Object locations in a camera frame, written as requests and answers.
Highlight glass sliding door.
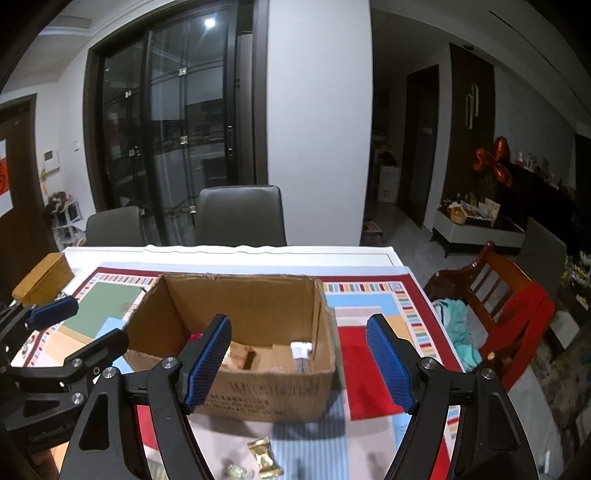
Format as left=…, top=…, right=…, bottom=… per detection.
left=83, top=0, right=269, bottom=247

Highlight wooden door with long handles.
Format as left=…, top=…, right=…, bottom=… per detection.
left=450, top=44, right=496, bottom=208

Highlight woven wicker box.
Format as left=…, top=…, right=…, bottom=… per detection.
left=11, top=252, right=75, bottom=306

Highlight red foil balloons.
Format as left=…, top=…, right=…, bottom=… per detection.
left=473, top=136, right=514, bottom=188

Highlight tan snack packet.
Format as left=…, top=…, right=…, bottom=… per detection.
left=222, top=342, right=257, bottom=370

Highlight white shelf unit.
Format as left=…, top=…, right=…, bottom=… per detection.
left=46, top=191, right=88, bottom=247

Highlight green wrapped candy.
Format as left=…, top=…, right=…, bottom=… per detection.
left=221, top=459, right=252, bottom=480

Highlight cardboard box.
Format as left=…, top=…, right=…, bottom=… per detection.
left=122, top=272, right=338, bottom=423

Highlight red garment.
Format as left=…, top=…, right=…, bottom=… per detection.
left=480, top=281, right=557, bottom=393

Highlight white box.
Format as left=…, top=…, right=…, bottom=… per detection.
left=376, top=164, right=400, bottom=204

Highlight dark sideboard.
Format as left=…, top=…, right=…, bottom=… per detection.
left=503, top=159, right=578, bottom=241

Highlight white low cabinet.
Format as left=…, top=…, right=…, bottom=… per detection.
left=430, top=208, right=526, bottom=259

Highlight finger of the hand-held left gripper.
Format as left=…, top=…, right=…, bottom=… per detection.
left=0, top=295, right=80, bottom=333
left=9, top=329, right=130, bottom=384

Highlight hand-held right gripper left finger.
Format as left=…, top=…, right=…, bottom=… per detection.
left=59, top=314, right=232, bottom=480

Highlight brown entrance door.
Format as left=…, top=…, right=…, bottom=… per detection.
left=0, top=95, right=56, bottom=296

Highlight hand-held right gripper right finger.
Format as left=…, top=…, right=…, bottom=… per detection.
left=366, top=314, right=539, bottom=480

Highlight grey leather dining chair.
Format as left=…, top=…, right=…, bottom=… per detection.
left=512, top=217, right=568, bottom=305
left=85, top=206, right=146, bottom=247
left=194, top=185, right=288, bottom=247

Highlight teal cloth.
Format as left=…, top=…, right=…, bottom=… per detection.
left=431, top=298, right=483, bottom=370

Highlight wooden chair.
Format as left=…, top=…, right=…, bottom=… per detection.
left=424, top=241, right=557, bottom=393

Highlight dark interior door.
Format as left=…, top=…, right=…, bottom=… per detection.
left=398, top=65, right=439, bottom=229

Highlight person's left hand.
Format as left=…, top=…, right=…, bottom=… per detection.
left=28, top=447, right=65, bottom=480

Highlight patterned tablecloth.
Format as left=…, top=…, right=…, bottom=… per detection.
left=11, top=262, right=467, bottom=480

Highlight gold wrapped candy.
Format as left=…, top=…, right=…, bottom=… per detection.
left=247, top=436, right=284, bottom=479

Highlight white ornaments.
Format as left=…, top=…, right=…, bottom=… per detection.
left=566, top=251, right=591, bottom=282

